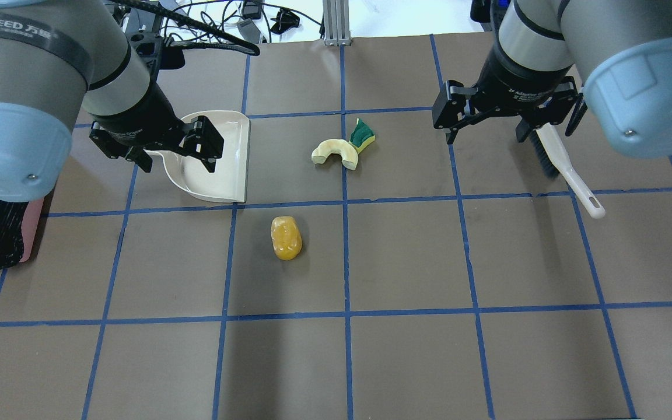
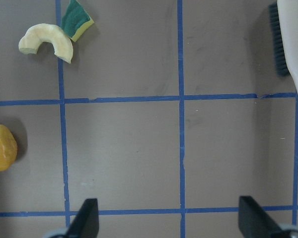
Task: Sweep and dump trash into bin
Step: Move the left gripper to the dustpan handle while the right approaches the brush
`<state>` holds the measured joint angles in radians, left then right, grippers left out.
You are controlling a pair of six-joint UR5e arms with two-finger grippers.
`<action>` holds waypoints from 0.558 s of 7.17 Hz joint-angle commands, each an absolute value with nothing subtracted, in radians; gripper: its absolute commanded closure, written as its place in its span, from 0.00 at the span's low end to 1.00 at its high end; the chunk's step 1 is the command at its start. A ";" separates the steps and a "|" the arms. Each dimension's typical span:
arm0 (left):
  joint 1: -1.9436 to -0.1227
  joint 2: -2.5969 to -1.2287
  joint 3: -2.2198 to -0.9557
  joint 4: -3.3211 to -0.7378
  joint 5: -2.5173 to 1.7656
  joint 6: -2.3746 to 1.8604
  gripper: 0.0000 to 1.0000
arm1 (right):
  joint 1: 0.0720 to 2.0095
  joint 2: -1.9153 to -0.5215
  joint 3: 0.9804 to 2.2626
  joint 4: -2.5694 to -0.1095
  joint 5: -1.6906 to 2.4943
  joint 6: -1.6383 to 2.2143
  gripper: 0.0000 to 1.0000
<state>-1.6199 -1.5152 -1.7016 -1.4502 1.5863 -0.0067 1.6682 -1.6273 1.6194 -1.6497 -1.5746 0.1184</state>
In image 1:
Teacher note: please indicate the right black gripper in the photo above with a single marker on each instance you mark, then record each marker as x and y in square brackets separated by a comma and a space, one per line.
[510, 83]

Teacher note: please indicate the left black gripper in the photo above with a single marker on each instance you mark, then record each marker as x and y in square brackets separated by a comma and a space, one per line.
[137, 119]

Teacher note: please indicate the white hand brush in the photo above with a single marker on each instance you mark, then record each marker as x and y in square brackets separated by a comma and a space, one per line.
[558, 158]

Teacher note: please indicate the orange-yellow toy potato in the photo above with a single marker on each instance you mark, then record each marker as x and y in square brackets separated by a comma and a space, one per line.
[286, 238]

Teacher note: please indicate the green yellow sponge piece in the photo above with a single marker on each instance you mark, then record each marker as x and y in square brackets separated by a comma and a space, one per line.
[362, 136]

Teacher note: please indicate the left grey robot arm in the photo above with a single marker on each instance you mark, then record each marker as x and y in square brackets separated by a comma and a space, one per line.
[60, 57]

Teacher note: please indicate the aluminium frame post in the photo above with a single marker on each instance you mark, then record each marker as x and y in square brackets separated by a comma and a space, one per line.
[335, 23]

